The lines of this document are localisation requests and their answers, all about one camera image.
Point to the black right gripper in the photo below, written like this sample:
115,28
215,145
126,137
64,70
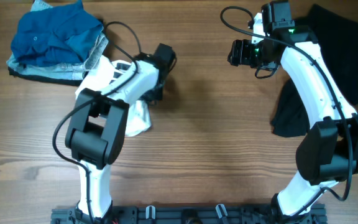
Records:
240,55

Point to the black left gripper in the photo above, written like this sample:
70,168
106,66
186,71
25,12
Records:
157,96

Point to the white Puma t-shirt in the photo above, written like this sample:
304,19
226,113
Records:
138,119

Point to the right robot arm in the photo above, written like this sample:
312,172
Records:
328,154

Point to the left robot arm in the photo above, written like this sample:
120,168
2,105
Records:
97,128

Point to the light denim folded jeans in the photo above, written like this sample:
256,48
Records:
65,71

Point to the black folded garment under stack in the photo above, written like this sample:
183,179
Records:
45,79

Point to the black t-shirt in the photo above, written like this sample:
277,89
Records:
338,39

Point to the blue folded shirt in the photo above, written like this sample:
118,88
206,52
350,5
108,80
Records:
61,34

